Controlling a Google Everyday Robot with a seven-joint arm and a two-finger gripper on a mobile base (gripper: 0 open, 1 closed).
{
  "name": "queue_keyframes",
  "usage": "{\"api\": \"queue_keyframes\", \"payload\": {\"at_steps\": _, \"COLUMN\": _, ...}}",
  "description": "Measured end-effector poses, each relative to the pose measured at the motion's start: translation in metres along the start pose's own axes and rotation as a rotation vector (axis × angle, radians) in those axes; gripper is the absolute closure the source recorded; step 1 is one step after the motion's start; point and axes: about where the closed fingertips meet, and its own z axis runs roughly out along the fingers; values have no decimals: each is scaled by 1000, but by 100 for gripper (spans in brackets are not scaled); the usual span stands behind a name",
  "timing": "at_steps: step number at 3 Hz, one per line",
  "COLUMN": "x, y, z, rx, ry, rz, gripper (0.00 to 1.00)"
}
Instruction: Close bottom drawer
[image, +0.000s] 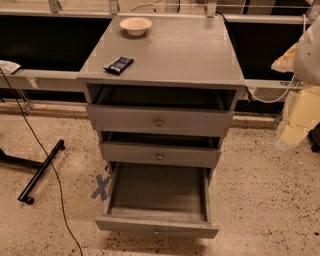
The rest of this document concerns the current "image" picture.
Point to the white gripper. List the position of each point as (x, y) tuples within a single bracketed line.
[(308, 58)]

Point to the grey bottom drawer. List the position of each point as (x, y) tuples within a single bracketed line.
[(160, 200)]

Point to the grey drawer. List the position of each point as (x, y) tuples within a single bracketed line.
[(156, 110), (160, 200), (176, 150)]

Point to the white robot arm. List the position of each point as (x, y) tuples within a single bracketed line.
[(307, 57)]

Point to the grey wooden drawer cabinet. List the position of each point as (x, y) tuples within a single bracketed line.
[(173, 53)]

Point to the grey top drawer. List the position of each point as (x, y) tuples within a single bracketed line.
[(156, 110)]

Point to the grey middle drawer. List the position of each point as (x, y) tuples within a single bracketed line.
[(176, 150)]

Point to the dark box at right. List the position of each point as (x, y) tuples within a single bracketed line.
[(314, 136)]

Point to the cream ceramic bowl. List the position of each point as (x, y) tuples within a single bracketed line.
[(136, 26)]

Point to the dark blue snack packet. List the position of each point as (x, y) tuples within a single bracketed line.
[(118, 66)]

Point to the blue tape cross mark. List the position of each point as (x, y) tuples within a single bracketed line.
[(101, 187)]

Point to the white paper sheet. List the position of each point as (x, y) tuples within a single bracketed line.
[(9, 67)]

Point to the black floor stand base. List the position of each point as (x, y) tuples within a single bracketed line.
[(39, 166)]

